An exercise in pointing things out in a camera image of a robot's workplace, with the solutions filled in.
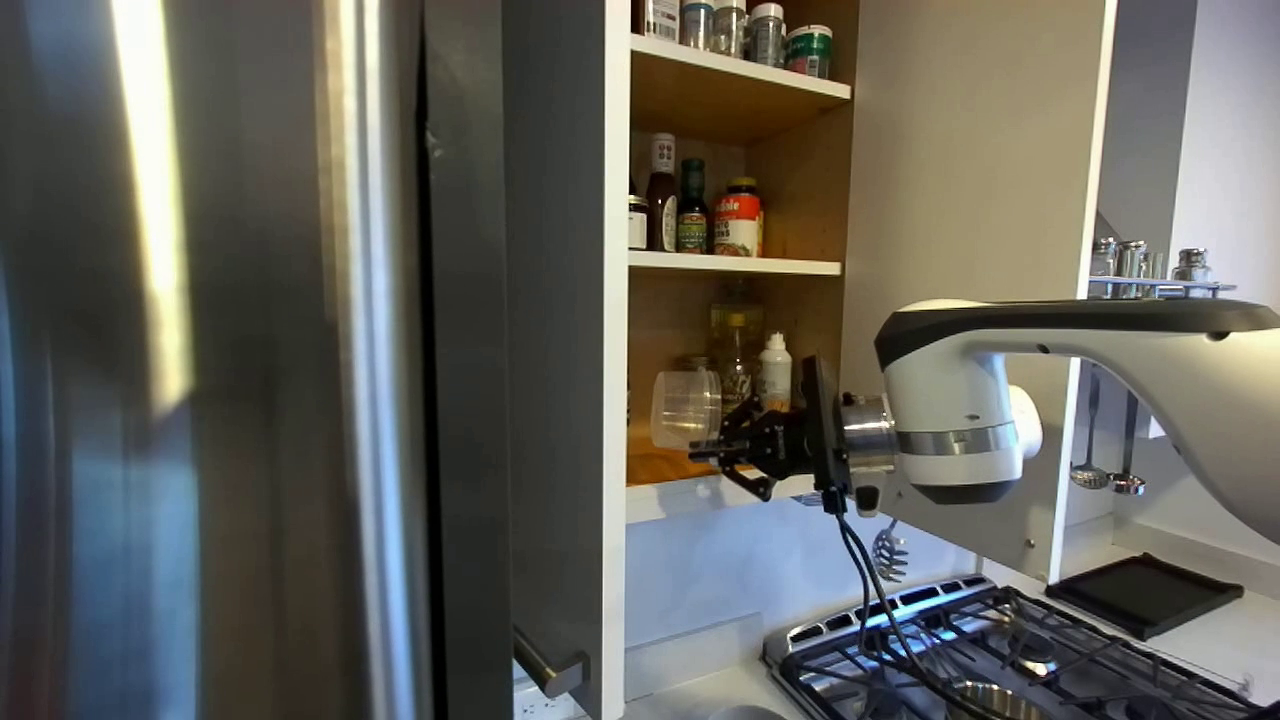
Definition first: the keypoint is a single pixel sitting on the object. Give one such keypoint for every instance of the black rectangular tray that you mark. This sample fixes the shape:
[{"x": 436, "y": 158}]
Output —
[{"x": 1140, "y": 598}]

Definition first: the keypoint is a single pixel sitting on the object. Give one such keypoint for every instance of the green glass bottle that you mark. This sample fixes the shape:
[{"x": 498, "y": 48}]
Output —
[{"x": 695, "y": 209}]

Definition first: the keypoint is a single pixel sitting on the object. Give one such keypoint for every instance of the spice jar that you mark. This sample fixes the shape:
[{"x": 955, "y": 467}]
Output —
[
  {"x": 731, "y": 26},
  {"x": 699, "y": 22},
  {"x": 765, "y": 32},
  {"x": 658, "y": 16}
]

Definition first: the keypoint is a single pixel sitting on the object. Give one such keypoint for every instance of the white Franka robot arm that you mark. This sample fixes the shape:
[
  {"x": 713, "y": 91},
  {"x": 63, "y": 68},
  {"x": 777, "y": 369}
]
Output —
[{"x": 1200, "y": 385}]

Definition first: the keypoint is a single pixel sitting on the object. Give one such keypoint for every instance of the small white jar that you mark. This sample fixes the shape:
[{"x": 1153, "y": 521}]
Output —
[{"x": 639, "y": 224}]

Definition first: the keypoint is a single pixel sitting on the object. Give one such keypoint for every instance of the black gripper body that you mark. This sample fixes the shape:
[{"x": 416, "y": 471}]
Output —
[{"x": 777, "y": 440}]

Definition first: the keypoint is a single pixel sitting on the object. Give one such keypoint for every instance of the metal wall rack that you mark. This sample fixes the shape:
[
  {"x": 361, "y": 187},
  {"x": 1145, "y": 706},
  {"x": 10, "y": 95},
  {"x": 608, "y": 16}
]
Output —
[{"x": 1161, "y": 285}]

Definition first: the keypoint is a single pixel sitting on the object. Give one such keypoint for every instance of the hanging metal ladle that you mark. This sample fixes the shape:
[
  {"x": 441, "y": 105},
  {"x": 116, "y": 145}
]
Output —
[
  {"x": 1130, "y": 454},
  {"x": 1091, "y": 440}
]

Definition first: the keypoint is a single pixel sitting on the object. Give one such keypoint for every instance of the red jar white lid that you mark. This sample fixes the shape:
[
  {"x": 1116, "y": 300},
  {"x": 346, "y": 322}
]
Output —
[{"x": 736, "y": 223}]

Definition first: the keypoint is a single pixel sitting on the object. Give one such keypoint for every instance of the metal shaker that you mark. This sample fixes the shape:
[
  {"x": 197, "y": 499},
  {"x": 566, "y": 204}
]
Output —
[
  {"x": 1133, "y": 257},
  {"x": 1190, "y": 267},
  {"x": 1106, "y": 257}
]

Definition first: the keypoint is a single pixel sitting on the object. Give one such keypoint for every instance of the white plastic bottle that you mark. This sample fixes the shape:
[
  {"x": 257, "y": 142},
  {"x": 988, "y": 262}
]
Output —
[{"x": 777, "y": 374}]

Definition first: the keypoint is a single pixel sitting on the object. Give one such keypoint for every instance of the green white can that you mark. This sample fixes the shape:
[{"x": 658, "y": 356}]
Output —
[{"x": 808, "y": 48}]

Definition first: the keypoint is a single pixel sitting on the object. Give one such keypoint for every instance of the clear plastic container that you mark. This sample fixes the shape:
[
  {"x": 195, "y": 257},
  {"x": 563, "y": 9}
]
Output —
[{"x": 686, "y": 407}]

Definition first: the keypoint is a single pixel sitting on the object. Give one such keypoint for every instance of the dark bottle white label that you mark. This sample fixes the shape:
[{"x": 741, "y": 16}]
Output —
[{"x": 661, "y": 187}]

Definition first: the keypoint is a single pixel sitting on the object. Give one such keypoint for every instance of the hanging whisk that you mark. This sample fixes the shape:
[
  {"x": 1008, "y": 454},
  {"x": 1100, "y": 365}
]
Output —
[{"x": 889, "y": 549}]

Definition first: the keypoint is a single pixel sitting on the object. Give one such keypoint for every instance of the stainless steel refrigerator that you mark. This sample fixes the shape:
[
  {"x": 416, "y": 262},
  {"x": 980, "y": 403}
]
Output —
[{"x": 265, "y": 403}]

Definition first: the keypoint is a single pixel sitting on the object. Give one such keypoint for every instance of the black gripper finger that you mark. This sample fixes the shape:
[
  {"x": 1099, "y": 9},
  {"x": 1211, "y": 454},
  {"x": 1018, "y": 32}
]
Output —
[
  {"x": 731, "y": 440},
  {"x": 754, "y": 476}
]

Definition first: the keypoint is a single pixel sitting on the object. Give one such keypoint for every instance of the stainless gas stove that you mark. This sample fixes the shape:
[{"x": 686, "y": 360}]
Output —
[{"x": 1065, "y": 654}]

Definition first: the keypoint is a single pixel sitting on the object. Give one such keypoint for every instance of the wooden wall cabinet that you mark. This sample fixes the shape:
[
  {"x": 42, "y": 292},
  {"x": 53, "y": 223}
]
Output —
[{"x": 803, "y": 174}]

